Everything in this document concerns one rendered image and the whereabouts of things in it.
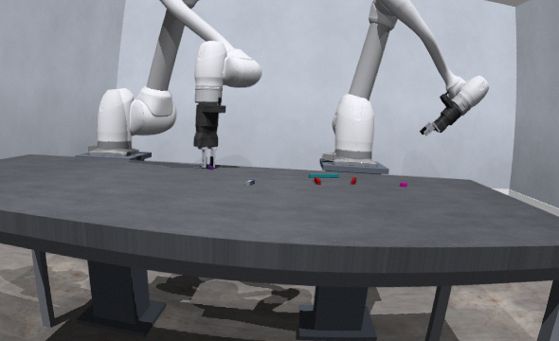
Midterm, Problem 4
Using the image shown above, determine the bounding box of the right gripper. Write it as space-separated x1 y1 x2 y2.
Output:
193 86 226 168

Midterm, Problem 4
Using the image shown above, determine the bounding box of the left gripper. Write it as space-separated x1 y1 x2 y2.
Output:
420 91 471 136

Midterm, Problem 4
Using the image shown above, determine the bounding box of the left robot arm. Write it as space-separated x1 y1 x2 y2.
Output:
322 0 489 167

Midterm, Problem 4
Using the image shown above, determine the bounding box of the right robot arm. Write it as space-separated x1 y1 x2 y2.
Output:
88 0 261 157

